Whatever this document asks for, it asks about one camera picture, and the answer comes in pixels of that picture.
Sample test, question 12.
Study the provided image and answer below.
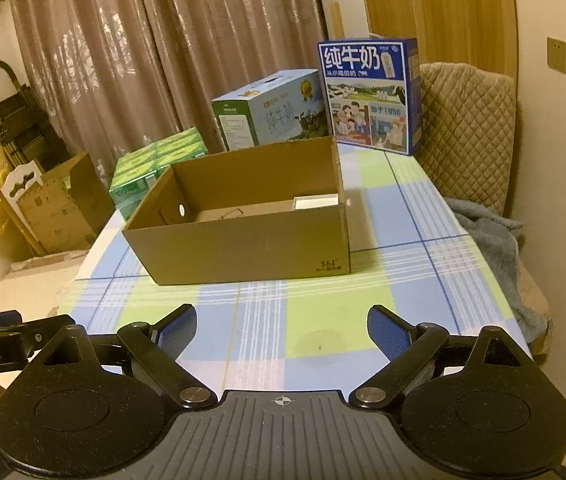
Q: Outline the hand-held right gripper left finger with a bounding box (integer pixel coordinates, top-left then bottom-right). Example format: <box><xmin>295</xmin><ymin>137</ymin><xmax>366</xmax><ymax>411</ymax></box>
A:
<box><xmin>32</xmin><ymin>303</ymin><xmax>217</xmax><ymax>411</ymax></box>

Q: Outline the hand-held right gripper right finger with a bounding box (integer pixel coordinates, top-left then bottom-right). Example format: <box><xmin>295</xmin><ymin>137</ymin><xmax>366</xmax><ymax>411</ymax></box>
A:
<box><xmin>348</xmin><ymin>303</ymin><xmax>544</xmax><ymax>409</ymax></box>

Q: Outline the brown cardboard box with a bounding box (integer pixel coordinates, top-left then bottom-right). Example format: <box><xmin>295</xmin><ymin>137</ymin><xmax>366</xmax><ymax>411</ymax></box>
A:
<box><xmin>122</xmin><ymin>136</ymin><xmax>353</xmax><ymax>287</ymax></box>

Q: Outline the white plastic tray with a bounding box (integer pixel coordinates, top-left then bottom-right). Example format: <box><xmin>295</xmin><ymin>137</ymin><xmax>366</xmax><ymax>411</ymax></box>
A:
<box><xmin>293</xmin><ymin>193</ymin><xmax>343</xmax><ymax>211</ymax></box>

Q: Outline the flat cardboard sheet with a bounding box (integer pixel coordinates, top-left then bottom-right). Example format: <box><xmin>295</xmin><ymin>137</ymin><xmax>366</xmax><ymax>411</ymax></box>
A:
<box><xmin>8</xmin><ymin>250</ymin><xmax>90</xmax><ymax>274</ymax></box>

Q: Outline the grey cloth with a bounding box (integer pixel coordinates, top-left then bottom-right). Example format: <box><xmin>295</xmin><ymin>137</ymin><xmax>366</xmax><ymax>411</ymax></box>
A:
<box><xmin>445</xmin><ymin>197</ymin><xmax>554</xmax><ymax>347</ymax></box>

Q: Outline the white carved wooden piece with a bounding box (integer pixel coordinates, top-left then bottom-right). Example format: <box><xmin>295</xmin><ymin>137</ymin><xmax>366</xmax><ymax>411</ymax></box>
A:
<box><xmin>0</xmin><ymin>160</ymin><xmax>48</xmax><ymax>257</ymax></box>

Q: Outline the open plain cardboard box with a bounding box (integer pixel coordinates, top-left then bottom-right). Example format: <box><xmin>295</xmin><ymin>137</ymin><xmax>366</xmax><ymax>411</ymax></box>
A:
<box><xmin>38</xmin><ymin>152</ymin><xmax>117</xmax><ymax>252</ymax></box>

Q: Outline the green drink carton pack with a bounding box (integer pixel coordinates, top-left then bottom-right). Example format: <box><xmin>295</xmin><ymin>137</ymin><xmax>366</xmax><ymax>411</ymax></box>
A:
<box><xmin>109</xmin><ymin>127</ymin><xmax>209</xmax><ymax>220</ymax></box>

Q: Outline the black folding rack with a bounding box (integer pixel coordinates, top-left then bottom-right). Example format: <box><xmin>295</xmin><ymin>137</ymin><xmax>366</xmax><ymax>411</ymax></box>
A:
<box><xmin>0</xmin><ymin>60</ymin><xmax>70</xmax><ymax>167</ymax></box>

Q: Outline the quilted beige chair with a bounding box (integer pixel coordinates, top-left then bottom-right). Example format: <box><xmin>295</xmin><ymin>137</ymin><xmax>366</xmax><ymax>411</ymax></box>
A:
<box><xmin>415</xmin><ymin>62</ymin><xmax>520</xmax><ymax>217</ymax></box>

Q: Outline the pale green milk box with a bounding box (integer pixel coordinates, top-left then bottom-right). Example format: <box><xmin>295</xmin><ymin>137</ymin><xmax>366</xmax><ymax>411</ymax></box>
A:
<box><xmin>211</xmin><ymin>69</ymin><xmax>333</xmax><ymax>152</ymax></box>

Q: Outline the blue milk carton box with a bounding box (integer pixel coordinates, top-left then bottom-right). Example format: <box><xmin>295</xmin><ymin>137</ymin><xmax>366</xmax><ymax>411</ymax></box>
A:
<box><xmin>318</xmin><ymin>37</ymin><xmax>423</xmax><ymax>157</ymax></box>

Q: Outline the brown curtain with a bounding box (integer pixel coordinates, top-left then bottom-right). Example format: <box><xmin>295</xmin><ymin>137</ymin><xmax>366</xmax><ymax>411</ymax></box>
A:
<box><xmin>8</xmin><ymin>0</ymin><xmax>185</xmax><ymax>177</ymax></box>
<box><xmin>133</xmin><ymin>0</ymin><xmax>330</xmax><ymax>154</ymax></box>

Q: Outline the wooden door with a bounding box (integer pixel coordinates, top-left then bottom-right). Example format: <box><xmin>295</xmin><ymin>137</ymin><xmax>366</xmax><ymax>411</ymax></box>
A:
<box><xmin>358</xmin><ymin>0</ymin><xmax>520</xmax><ymax>74</ymax></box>

